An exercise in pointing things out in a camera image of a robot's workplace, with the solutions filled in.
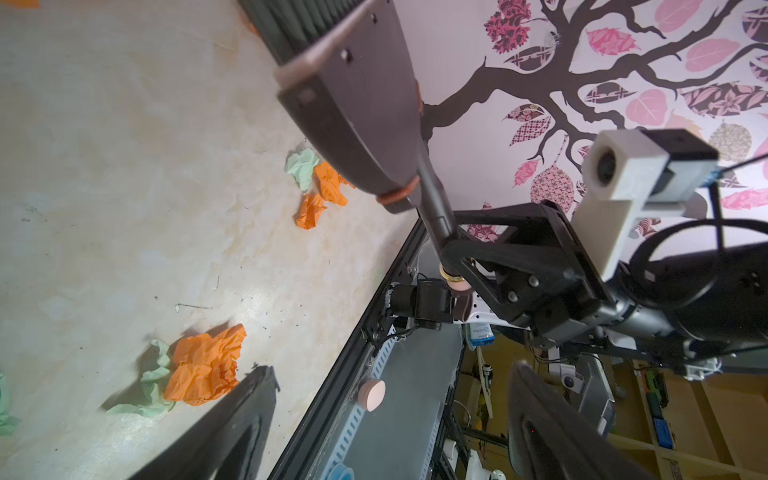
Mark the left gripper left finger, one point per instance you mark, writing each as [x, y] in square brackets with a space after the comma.
[228, 442]

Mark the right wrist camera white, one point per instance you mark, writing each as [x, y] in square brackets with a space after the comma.
[633, 174]

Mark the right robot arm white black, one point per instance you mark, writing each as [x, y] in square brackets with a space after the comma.
[677, 312]

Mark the orange scraps right front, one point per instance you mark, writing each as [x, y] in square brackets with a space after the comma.
[319, 183]

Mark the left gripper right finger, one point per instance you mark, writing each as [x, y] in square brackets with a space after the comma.
[548, 439]

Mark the dark brown hand brush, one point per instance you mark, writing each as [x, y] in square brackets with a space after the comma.
[346, 78]

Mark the large orange paper scrap front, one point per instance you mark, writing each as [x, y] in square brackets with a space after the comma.
[195, 370]

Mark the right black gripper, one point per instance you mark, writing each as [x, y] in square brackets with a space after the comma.
[536, 275]

